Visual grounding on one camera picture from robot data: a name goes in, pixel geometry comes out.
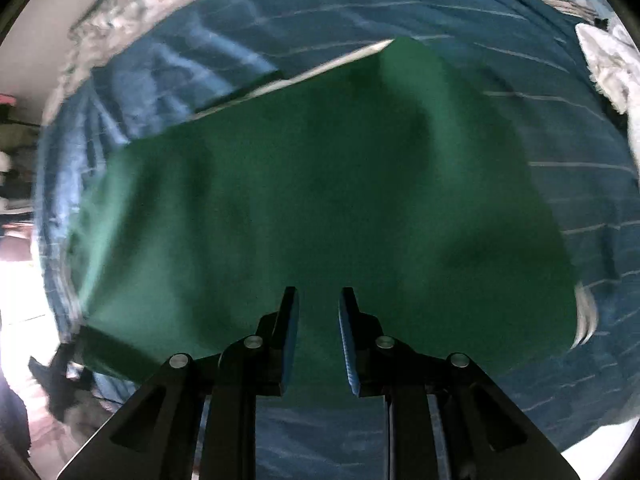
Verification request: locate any green white varsity jacket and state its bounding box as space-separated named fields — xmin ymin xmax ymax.
xmin=66 ymin=38 xmax=588 ymax=402

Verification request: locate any pile of clothes on rack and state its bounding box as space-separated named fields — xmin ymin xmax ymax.
xmin=1 ymin=94 xmax=40 ymax=262

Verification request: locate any dark fuzzy slipper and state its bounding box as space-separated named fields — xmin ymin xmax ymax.
xmin=28 ymin=342 xmax=112 ymax=444

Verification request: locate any white crumpled garment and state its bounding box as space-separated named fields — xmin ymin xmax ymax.
xmin=575 ymin=18 xmax=640 ymax=164

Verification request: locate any blue striped bed sheet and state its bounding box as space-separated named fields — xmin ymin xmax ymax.
xmin=35 ymin=0 xmax=639 ymax=448

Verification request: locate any plaid checked blanket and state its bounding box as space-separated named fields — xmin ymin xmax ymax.
xmin=41 ymin=0 xmax=196 ymax=126

